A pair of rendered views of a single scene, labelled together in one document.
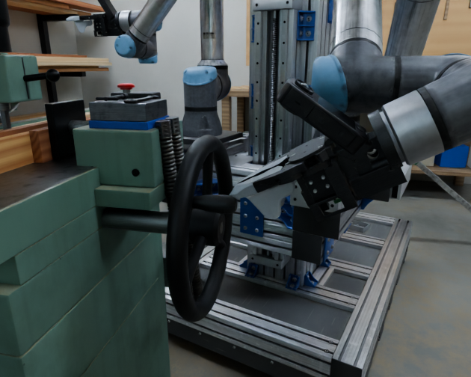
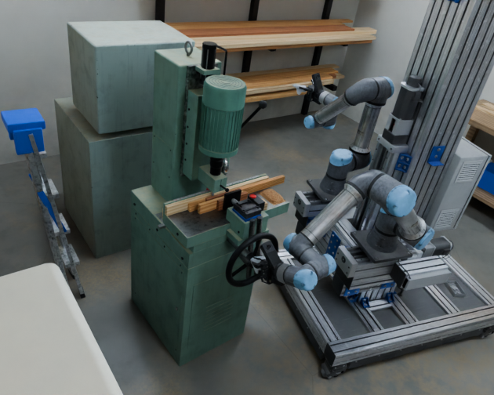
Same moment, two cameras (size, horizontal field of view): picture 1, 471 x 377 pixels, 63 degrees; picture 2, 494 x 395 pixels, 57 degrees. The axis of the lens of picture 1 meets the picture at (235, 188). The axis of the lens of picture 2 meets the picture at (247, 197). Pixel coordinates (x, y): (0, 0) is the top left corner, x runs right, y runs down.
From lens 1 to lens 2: 152 cm
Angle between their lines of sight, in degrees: 35
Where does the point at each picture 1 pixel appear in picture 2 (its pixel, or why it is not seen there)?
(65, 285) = (206, 255)
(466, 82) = (291, 273)
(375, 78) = (295, 251)
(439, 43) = not seen: outside the picture
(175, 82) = not seen: hidden behind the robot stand
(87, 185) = (223, 229)
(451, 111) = (285, 277)
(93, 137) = (231, 214)
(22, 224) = (197, 239)
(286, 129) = (372, 214)
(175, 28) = not seen: hidden behind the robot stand
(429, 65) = (308, 258)
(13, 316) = (189, 259)
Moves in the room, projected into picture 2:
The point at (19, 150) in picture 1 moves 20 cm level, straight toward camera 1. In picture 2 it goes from (212, 206) to (201, 231)
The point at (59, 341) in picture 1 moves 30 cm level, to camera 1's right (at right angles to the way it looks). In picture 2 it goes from (199, 269) to (248, 305)
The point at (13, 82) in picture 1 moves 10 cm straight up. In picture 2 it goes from (216, 187) to (217, 168)
